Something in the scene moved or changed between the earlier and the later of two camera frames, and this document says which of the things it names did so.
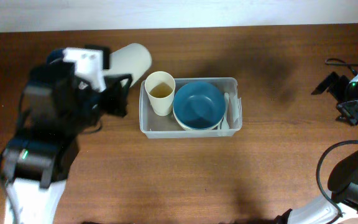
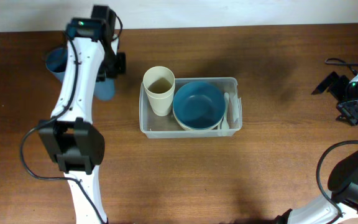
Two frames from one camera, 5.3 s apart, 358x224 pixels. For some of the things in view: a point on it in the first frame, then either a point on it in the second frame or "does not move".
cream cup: (133, 60) -> (160, 83)
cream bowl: (196, 129) does not move
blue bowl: (200, 104) does not move
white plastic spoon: (225, 124) does not move
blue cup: (55, 56) does not move
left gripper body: (97, 103) -> (112, 63)
